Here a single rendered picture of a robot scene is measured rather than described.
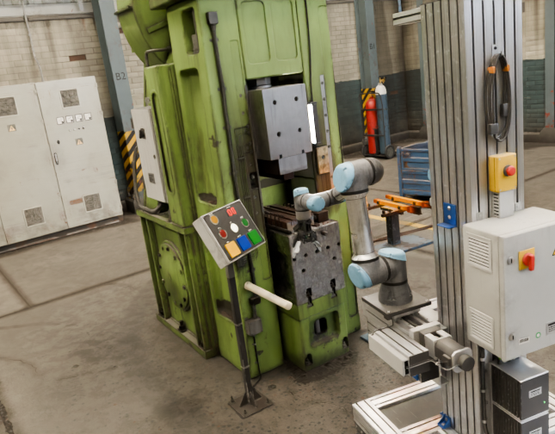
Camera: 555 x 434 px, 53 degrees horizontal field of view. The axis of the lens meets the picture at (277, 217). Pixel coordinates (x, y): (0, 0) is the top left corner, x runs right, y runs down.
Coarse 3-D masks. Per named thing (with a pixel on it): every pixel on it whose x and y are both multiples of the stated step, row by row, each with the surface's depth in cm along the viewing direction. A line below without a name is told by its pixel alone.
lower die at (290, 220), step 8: (264, 208) 366; (272, 208) 359; (288, 208) 357; (264, 216) 351; (272, 216) 348; (280, 216) 343; (288, 216) 339; (312, 216) 340; (288, 224) 331; (296, 224) 334
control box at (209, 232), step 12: (228, 204) 298; (240, 204) 305; (204, 216) 281; (216, 216) 287; (228, 216) 294; (240, 216) 300; (204, 228) 281; (216, 228) 283; (228, 228) 289; (240, 228) 296; (252, 228) 303; (204, 240) 283; (216, 240) 279; (228, 240) 285; (264, 240) 305; (216, 252) 281; (228, 252) 281; (228, 264) 285
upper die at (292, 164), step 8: (264, 160) 333; (272, 160) 326; (280, 160) 321; (288, 160) 324; (296, 160) 327; (304, 160) 330; (264, 168) 335; (272, 168) 328; (280, 168) 322; (288, 168) 325; (296, 168) 328; (304, 168) 331
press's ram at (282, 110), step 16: (256, 96) 313; (272, 96) 312; (288, 96) 318; (304, 96) 323; (256, 112) 317; (272, 112) 313; (288, 112) 319; (304, 112) 325; (256, 128) 322; (272, 128) 315; (288, 128) 321; (304, 128) 327; (256, 144) 326; (272, 144) 316; (288, 144) 322; (304, 144) 328
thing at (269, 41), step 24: (240, 0) 307; (264, 0) 316; (288, 0) 325; (240, 24) 310; (264, 24) 319; (288, 24) 328; (264, 48) 321; (288, 48) 330; (264, 72) 323; (288, 72) 332
